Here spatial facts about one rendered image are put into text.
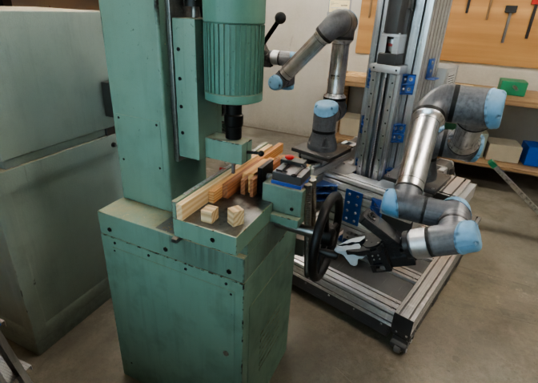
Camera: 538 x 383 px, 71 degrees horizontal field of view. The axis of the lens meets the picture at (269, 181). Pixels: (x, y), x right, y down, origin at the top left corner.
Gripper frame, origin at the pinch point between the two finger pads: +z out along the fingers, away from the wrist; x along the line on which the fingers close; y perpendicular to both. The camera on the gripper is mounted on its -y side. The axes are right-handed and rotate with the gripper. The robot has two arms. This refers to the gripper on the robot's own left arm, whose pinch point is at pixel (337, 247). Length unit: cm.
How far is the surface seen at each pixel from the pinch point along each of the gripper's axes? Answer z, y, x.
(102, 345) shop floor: 129, 26, -13
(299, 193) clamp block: 8.7, -15.5, 7.6
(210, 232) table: 25.4, -19.5, -16.1
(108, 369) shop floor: 117, 32, -21
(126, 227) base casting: 63, -26, -13
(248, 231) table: 19.0, -14.3, -9.2
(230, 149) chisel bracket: 25.7, -35.3, 8.1
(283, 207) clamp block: 15.8, -12.6, 7.0
